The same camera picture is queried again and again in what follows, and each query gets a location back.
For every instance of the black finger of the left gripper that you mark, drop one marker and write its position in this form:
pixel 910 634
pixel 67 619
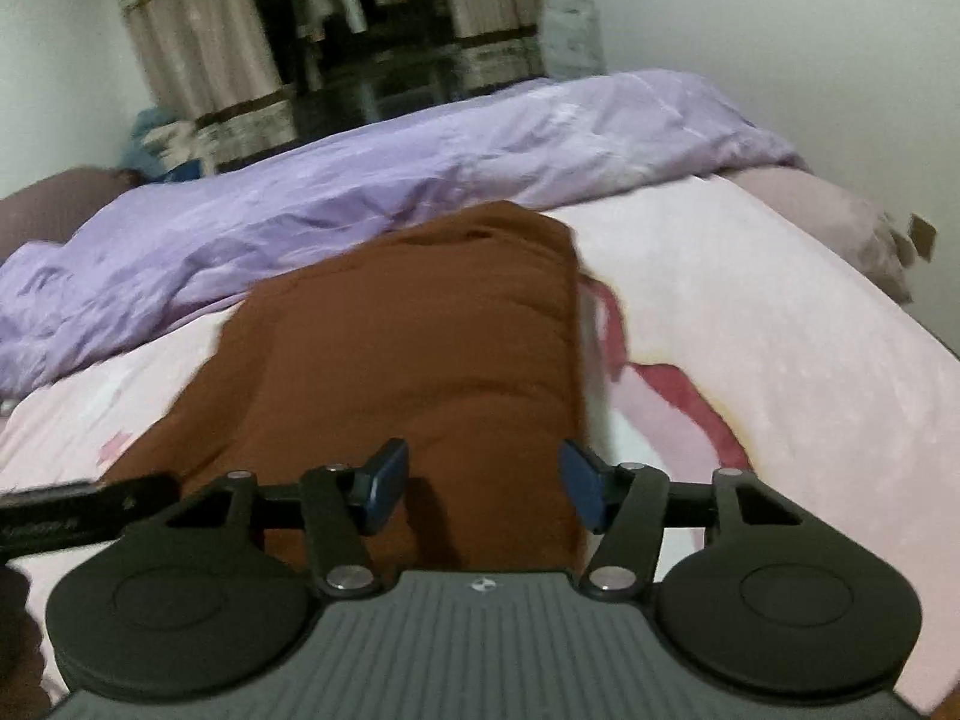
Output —
pixel 135 499

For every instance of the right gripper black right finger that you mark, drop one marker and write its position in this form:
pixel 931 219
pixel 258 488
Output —
pixel 625 506

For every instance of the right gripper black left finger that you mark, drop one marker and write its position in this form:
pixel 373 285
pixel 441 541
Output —
pixel 341 506

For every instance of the brown padded jacket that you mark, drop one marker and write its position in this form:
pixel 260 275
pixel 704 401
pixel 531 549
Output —
pixel 460 336

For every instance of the blue and beige clothes pile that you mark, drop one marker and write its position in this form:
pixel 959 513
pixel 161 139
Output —
pixel 163 147

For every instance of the pink printed bed blanket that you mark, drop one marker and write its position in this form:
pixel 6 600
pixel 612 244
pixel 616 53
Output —
pixel 712 332

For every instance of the purple quilt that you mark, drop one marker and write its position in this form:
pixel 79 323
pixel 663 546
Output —
pixel 161 255

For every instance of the mauve quilted headboard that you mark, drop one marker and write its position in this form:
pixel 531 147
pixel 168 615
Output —
pixel 53 209

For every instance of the mauve bed sheet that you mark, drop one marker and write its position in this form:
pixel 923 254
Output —
pixel 851 227

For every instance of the left beige patterned curtain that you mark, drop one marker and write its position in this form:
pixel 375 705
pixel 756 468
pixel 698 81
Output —
pixel 209 62

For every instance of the beige patterned curtain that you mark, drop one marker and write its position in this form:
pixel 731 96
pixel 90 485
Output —
pixel 209 62
pixel 498 42

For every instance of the right beige patterned curtain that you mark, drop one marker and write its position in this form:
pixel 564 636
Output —
pixel 498 42

